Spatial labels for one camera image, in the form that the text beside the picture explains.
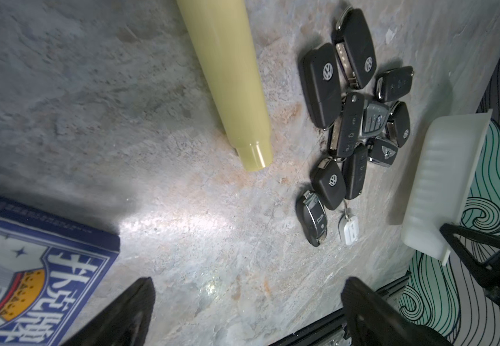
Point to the white plastic storage box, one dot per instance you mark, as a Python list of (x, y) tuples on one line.
[(447, 165)]

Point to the white key tag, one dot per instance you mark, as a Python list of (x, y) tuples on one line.
[(348, 228)]

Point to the black flip key centre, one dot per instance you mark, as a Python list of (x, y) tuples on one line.
[(344, 134)]

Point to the black VW key large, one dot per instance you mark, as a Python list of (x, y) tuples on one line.
[(319, 75)]

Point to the black Bentley key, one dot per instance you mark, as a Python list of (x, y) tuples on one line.
[(381, 151)]

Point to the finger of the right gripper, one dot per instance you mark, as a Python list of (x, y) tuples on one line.
[(485, 272)]

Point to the black key top right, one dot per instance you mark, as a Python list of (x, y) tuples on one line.
[(394, 84)]

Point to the black key silver trim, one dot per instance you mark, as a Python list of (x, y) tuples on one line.
[(312, 217)]

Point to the silver BMW key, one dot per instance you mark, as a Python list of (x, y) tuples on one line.
[(375, 117)]

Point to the black flip key buttons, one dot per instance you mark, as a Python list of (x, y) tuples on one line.
[(354, 171)]

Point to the blue playing card box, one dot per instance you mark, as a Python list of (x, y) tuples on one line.
[(49, 268)]

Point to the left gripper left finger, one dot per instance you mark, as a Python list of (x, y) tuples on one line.
[(125, 321)]

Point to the black VW key top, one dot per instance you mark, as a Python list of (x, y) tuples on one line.
[(355, 49)]

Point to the yellow plastic cylinder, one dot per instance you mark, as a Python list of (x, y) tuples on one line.
[(221, 35)]

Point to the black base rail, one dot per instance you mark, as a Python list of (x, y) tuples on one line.
[(332, 329)]

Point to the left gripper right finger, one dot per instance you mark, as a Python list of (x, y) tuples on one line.
[(372, 321)]

